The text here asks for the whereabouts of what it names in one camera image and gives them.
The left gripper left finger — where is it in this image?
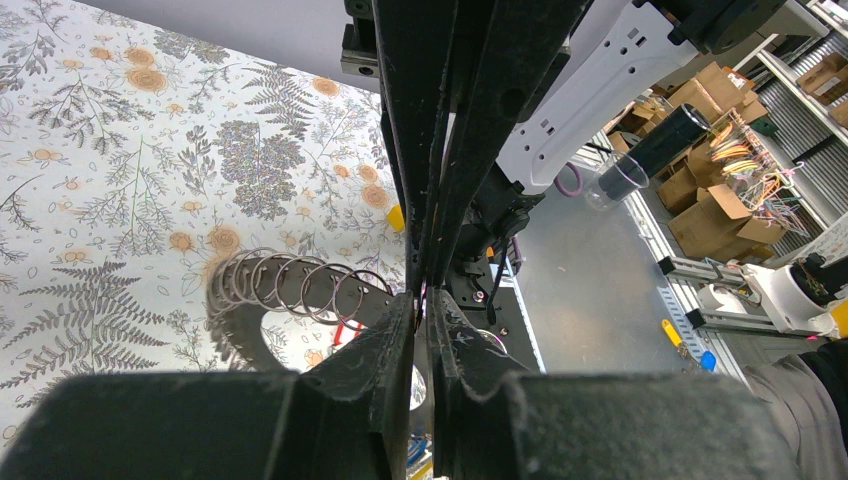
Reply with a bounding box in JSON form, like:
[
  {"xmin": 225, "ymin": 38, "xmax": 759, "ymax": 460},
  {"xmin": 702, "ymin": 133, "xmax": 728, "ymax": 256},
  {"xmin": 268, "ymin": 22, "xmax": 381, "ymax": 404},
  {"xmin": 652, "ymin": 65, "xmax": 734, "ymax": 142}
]
[{"xmin": 1, "ymin": 293, "xmax": 414, "ymax": 479}]

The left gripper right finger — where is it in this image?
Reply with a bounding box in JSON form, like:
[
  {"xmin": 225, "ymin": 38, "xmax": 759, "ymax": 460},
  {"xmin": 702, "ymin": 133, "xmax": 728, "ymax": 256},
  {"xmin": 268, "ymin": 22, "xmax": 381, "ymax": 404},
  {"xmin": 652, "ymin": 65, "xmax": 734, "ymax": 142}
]
[{"xmin": 427, "ymin": 288, "xmax": 800, "ymax": 479}]

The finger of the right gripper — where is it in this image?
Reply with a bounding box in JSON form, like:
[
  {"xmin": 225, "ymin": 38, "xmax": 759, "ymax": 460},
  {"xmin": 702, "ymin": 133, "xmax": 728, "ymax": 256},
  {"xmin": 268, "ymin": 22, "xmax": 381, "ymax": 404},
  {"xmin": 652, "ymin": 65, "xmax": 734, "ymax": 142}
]
[
  {"xmin": 373, "ymin": 1, "xmax": 456, "ymax": 292},
  {"xmin": 427, "ymin": 1, "xmax": 590, "ymax": 287}
]

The key organiser with rings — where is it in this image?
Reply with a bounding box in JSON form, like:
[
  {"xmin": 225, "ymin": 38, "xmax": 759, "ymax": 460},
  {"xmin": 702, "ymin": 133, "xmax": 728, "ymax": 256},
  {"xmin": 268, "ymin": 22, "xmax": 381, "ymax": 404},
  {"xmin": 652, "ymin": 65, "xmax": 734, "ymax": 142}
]
[{"xmin": 205, "ymin": 247, "xmax": 394, "ymax": 371}]

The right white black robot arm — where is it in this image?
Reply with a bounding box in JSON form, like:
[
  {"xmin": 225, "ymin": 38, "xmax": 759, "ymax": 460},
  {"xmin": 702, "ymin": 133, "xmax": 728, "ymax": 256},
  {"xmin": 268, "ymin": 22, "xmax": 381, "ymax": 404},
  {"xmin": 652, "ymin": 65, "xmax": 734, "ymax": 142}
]
[{"xmin": 349, "ymin": 1, "xmax": 782, "ymax": 302}]

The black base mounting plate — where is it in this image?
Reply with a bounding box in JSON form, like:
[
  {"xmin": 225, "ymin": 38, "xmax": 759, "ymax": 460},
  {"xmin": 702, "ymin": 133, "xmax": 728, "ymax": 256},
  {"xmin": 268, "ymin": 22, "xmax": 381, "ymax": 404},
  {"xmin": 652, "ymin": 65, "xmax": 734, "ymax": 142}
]
[{"xmin": 446, "ymin": 256, "xmax": 545, "ymax": 373}]

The yellow tag on base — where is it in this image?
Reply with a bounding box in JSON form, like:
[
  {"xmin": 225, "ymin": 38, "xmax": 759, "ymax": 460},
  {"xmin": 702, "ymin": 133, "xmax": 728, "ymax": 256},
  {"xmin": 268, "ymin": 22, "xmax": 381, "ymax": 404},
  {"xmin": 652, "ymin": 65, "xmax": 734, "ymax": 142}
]
[{"xmin": 386, "ymin": 205, "xmax": 406, "ymax": 233}]

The floral patterned table mat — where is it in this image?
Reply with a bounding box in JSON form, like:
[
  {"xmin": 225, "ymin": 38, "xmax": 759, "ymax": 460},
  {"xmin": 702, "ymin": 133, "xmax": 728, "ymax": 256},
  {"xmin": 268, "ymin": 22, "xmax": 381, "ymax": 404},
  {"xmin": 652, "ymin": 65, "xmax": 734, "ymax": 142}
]
[{"xmin": 1, "ymin": 1, "xmax": 404, "ymax": 447}]

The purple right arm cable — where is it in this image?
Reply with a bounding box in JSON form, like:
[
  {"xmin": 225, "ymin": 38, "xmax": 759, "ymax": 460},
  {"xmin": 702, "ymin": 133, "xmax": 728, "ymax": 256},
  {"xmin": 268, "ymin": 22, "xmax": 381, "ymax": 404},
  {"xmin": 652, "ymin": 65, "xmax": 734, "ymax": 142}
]
[{"xmin": 553, "ymin": 162, "xmax": 586, "ymax": 200}]

